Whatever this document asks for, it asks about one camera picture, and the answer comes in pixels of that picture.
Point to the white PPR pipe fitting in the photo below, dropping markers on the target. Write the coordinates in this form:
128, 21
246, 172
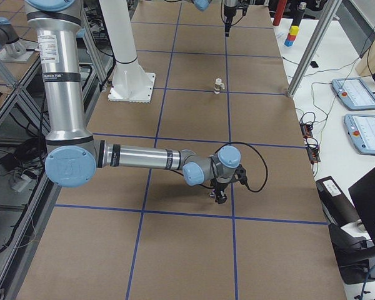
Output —
219, 86

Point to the third robot arm at side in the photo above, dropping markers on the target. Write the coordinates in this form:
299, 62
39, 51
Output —
12, 49

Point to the red cylinder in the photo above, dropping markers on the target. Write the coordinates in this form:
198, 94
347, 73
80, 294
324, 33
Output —
281, 5

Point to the stacked coloured toy blocks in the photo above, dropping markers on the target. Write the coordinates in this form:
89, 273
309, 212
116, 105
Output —
291, 36

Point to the black cylinder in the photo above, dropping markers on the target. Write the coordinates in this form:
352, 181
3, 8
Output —
298, 13

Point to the small black box on table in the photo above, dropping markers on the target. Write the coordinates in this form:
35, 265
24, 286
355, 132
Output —
314, 64

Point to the orange circuit board lower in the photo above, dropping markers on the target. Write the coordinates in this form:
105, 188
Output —
313, 154

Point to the orange circuit board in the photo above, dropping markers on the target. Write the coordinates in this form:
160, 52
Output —
306, 130
313, 154

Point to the orange circuit board upper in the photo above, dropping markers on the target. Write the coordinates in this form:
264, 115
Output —
306, 130

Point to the black device with label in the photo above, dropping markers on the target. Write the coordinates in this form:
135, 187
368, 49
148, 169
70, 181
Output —
337, 205

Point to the upper blue teach pendant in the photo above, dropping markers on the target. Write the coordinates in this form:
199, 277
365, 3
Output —
354, 94

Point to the blue teach pendant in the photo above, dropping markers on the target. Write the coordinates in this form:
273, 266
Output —
361, 131
354, 94

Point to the lower blue teach pendant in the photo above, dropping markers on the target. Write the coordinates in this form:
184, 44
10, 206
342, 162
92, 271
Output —
361, 131

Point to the aluminium frame post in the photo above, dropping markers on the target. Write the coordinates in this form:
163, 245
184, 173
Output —
322, 25

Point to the white camera stand column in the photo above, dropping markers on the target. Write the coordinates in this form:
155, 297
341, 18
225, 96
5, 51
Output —
129, 82

